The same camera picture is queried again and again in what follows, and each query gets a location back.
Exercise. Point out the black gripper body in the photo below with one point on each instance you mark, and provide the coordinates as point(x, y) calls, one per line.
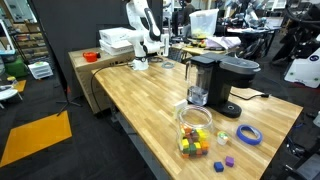
point(301, 43)

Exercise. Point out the black single-serve coffee maker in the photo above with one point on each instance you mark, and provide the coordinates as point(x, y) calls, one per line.
point(220, 83)

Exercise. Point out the white coffee pod green lid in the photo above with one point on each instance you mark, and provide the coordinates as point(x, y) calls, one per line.
point(222, 138)

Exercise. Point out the idle white robot arm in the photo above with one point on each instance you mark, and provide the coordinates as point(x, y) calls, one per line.
point(143, 36)

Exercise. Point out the white panel with blue logo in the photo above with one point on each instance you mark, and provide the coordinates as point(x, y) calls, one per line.
point(305, 71)

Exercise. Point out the pink cloth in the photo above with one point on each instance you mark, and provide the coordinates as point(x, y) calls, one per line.
point(221, 42)

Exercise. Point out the clear plastic storage bin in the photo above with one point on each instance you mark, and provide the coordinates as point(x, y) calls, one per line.
point(203, 23)

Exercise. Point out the cluttered wooden side table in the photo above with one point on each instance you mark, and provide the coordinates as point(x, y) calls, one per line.
point(196, 50)

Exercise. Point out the blue masking tape roll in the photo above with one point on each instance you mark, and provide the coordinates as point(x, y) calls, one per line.
point(248, 142)

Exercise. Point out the person in dark shirt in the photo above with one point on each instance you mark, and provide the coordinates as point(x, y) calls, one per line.
point(188, 10)

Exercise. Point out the purple cube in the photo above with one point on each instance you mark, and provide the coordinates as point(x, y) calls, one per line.
point(229, 161)

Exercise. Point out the glass jar of coloured cubes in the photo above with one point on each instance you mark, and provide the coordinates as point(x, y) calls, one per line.
point(195, 140)

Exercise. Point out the blue cube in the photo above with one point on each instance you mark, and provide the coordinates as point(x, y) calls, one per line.
point(218, 166)

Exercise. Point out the white flat cardboard box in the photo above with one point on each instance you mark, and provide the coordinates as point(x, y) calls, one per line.
point(115, 48)
point(115, 33)

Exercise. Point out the black backdrop curtain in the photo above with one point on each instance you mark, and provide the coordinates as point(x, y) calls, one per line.
point(76, 23)

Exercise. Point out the black tripod stand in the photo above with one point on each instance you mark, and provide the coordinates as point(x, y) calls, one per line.
point(68, 100)

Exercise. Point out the white drawer organizer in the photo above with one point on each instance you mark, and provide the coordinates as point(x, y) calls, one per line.
point(40, 70)

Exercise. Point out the wooden storage shelf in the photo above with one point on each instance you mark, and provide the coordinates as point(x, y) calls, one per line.
point(30, 43)

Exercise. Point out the green storage bin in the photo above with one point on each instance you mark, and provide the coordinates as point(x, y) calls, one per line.
point(15, 68)

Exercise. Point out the small jar with yellow lid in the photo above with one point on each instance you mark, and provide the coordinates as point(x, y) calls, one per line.
point(12, 81)

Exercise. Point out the white round side table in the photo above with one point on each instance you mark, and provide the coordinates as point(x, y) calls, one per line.
point(8, 94)

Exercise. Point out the grey metal table frame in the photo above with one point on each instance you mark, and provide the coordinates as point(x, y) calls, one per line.
point(140, 146)

